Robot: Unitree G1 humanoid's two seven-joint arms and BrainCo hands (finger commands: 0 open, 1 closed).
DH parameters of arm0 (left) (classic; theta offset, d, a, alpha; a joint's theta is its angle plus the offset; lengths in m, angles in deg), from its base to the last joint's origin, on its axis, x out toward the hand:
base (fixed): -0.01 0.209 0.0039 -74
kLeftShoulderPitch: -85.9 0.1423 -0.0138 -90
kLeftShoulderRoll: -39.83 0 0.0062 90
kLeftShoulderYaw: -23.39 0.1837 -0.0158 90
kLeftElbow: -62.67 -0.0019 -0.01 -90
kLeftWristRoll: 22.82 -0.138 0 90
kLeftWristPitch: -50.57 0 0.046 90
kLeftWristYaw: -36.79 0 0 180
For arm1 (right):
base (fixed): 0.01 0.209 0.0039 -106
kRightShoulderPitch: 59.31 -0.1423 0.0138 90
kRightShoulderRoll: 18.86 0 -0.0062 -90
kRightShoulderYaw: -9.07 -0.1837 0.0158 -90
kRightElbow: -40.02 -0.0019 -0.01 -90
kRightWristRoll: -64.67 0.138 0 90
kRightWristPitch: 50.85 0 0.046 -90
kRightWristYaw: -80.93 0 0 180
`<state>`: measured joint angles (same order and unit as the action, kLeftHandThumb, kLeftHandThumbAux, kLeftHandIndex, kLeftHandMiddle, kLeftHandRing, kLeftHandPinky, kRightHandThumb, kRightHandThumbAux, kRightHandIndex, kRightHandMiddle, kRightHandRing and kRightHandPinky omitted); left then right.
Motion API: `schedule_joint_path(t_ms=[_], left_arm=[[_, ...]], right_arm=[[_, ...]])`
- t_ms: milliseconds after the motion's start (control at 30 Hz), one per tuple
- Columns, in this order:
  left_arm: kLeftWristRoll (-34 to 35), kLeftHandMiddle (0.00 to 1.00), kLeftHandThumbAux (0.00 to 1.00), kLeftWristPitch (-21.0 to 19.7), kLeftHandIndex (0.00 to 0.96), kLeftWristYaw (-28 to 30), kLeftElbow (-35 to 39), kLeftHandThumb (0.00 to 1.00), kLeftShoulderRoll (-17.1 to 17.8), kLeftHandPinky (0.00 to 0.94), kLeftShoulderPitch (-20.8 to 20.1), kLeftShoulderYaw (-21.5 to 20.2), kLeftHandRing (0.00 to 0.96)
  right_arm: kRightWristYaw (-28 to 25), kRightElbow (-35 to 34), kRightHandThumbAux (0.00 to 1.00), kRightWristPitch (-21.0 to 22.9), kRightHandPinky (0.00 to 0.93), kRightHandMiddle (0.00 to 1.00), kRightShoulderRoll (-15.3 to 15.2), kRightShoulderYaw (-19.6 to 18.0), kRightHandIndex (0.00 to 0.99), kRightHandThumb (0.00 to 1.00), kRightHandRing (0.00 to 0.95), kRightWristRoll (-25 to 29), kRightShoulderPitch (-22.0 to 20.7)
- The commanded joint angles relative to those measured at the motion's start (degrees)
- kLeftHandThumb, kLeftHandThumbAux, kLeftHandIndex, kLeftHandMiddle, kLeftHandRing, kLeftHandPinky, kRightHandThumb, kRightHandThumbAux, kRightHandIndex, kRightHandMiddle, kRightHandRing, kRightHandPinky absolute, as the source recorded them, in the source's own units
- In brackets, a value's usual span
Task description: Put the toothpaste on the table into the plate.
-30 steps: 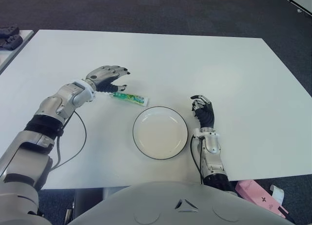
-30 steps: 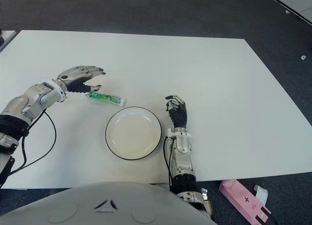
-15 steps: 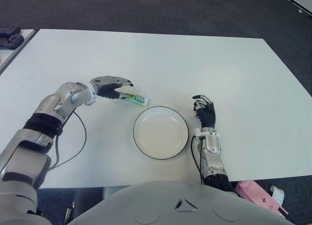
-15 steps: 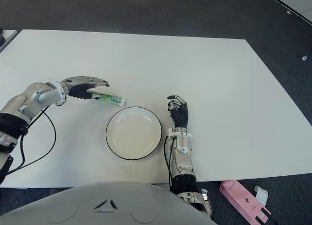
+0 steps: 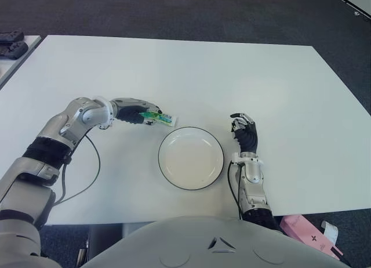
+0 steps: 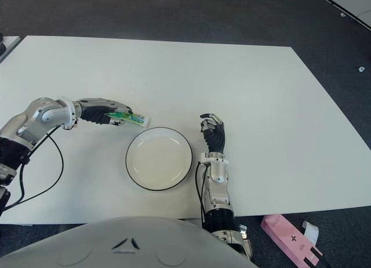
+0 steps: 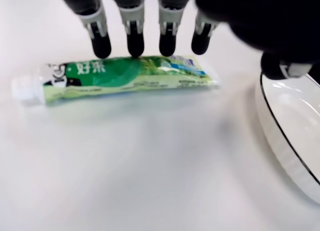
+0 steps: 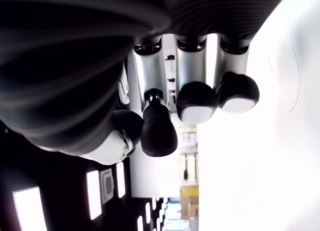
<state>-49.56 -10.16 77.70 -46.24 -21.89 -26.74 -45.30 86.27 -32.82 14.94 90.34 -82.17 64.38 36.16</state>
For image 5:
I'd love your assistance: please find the white plate with black rim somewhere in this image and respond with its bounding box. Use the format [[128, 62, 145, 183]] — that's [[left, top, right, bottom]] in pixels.
[[158, 126, 225, 191]]

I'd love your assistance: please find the green toothpaste tube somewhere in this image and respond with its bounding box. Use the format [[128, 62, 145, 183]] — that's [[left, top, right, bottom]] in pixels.
[[139, 111, 178, 127]]

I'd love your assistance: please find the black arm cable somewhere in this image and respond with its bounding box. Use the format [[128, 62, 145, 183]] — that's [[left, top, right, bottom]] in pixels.
[[227, 161, 244, 221], [53, 134, 101, 207]]

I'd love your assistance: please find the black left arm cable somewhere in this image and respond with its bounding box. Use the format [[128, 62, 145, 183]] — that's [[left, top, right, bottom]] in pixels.
[[53, 134, 101, 207]]

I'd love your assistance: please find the pink cardboard box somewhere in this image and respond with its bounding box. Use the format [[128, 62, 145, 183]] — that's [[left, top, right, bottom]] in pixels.
[[279, 215, 344, 262]]

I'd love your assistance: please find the black game controller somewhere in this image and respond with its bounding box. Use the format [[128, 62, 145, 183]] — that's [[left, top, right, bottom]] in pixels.
[[0, 42, 29, 60], [0, 30, 25, 43]]

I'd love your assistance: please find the white paper tag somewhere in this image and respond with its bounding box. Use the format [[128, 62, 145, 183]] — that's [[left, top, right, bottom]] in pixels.
[[321, 220, 339, 245]]

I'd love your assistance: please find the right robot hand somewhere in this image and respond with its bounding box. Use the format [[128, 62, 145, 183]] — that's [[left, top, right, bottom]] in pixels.
[[230, 112, 259, 154]]

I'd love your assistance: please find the white side table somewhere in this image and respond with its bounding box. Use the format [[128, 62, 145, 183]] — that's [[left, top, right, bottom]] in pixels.
[[0, 35, 43, 89]]

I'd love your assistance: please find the grey robot torso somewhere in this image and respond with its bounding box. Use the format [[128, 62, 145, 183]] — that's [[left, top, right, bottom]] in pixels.
[[83, 216, 353, 268]]

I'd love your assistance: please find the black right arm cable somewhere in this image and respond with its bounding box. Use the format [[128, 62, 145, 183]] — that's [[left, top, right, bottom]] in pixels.
[[227, 161, 244, 221]]

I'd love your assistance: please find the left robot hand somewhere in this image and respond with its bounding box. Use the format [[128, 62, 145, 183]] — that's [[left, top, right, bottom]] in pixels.
[[111, 97, 163, 126]]

